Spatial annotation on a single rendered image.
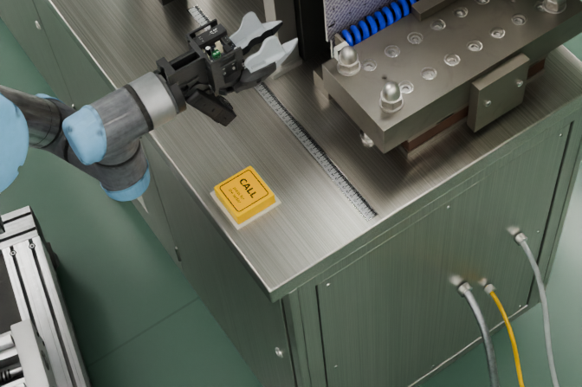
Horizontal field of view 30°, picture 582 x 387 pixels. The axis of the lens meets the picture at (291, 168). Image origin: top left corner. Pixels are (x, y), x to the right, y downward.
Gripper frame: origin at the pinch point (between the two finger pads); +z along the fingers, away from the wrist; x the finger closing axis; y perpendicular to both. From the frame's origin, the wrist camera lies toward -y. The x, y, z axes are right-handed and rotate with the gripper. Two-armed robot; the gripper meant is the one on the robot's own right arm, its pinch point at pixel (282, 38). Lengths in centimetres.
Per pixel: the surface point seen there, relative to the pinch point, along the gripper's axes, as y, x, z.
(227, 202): -16.8, -9.5, -18.3
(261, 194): -16.8, -11.5, -13.2
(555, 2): -4.0, -16.6, 39.5
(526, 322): -109, -22, 42
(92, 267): -108, 51, -34
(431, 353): -87, -23, 13
